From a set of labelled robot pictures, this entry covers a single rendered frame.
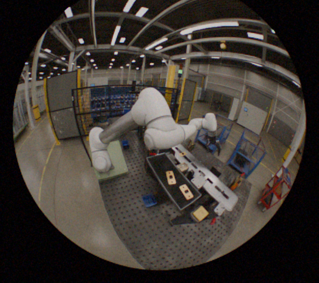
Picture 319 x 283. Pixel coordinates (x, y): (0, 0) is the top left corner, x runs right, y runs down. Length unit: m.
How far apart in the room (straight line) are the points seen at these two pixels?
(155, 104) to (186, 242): 1.04
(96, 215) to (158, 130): 1.65
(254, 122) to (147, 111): 8.35
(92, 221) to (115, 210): 0.92
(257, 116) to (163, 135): 8.31
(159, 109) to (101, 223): 1.71
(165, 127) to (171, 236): 0.86
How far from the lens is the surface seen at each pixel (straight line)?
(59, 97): 2.88
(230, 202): 0.84
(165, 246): 0.93
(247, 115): 8.39
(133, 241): 0.91
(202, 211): 0.50
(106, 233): 1.71
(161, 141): 0.35
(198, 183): 0.61
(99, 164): 0.75
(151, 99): 0.41
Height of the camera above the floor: 1.59
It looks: 25 degrees down
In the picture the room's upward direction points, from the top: 8 degrees clockwise
